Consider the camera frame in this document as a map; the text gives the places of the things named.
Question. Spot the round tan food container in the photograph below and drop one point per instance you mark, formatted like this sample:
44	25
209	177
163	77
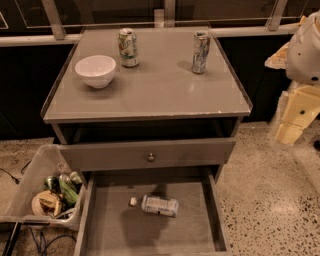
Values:
46	203

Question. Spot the white blue slim can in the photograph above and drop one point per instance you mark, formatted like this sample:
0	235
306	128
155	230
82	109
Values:
201	49

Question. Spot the blue plastic water bottle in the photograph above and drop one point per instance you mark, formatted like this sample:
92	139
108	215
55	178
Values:
156	205

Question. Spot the green chip bag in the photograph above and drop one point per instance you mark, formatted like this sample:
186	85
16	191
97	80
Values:
69	195

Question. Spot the clear plastic bin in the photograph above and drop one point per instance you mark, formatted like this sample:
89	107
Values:
47	162

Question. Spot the grey open middle drawer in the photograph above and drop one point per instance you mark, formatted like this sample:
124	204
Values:
111	227

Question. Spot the grey top drawer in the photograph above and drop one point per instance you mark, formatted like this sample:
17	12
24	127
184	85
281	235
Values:
133	155

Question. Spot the white ceramic bowl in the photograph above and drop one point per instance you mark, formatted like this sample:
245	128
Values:
96	71

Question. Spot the green soda can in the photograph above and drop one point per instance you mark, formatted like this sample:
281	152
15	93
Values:
128	50

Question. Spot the grey cabinet with glass top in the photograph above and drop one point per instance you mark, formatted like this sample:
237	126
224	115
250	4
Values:
160	99

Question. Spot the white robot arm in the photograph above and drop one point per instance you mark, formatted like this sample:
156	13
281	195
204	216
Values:
300	58

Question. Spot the metal window rail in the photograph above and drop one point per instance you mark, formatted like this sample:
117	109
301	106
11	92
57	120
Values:
40	22

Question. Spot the brass drawer knob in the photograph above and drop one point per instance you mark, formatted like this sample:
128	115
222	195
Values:
151	157

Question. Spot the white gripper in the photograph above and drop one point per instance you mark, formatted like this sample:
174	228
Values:
305	55

